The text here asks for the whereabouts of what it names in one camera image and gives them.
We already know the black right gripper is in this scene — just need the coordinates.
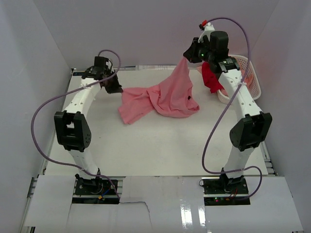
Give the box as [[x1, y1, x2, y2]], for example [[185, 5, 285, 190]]
[[184, 37, 215, 64]]

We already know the pink t-shirt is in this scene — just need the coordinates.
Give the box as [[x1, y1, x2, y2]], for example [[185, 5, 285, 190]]
[[118, 58, 200, 124]]

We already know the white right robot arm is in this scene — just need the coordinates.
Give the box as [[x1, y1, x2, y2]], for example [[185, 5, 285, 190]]
[[183, 30, 272, 194]]

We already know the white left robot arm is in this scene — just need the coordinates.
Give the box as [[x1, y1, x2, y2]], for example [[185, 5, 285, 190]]
[[54, 56, 123, 194]]

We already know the red t-shirt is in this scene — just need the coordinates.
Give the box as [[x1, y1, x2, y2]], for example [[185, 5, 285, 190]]
[[201, 62, 223, 94]]

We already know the white paper label sheet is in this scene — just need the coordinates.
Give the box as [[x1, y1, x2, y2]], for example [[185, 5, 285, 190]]
[[135, 65, 176, 70]]

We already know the white plastic laundry basket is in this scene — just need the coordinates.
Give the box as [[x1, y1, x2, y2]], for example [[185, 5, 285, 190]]
[[231, 55, 261, 100]]

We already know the peach orange t-shirt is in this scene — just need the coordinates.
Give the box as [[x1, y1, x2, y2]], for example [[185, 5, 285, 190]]
[[197, 66, 248, 99]]

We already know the white cardboard front cover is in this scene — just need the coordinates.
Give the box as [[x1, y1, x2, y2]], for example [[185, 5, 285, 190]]
[[24, 176, 303, 233]]

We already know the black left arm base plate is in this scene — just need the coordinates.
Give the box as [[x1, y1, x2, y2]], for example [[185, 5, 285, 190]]
[[73, 174, 118, 199]]

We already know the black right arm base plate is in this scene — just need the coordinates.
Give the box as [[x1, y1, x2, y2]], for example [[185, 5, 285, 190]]
[[199, 175, 249, 196]]

